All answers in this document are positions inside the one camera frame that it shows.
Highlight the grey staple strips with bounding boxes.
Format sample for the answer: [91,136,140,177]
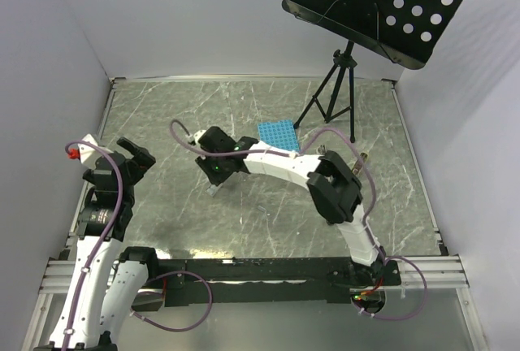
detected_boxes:
[206,184,219,197]

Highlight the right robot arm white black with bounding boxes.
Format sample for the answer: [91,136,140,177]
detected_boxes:
[191,126,384,284]

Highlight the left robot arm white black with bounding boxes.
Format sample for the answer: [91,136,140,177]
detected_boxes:
[42,135,161,350]

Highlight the blue studded building plate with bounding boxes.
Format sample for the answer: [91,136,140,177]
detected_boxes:
[257,119,300,152]

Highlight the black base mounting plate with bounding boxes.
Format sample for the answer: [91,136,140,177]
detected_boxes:
[119,253,401,307]

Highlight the black perforated music stand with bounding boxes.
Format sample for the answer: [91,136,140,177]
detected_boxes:
[281,0,488,145]

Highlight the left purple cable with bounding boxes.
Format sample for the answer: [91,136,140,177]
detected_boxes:
[60,139,213,351]

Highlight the purple cable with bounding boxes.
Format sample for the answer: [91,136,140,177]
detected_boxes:
[60,139,213,351]
[169,119,430,322]

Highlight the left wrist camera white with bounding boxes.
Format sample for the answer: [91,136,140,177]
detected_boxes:
[65,134,111,169]

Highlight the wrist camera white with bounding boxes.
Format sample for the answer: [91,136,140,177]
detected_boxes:
[65,134,111,169]
[187,130,206,146]

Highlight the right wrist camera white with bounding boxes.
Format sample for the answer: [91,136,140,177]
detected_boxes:
[187,130,206,146]

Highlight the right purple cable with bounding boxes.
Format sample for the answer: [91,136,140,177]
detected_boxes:
[169,119,430,322]

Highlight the aluminium frame rail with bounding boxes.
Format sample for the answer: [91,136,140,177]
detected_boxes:
[22,256,489,350]

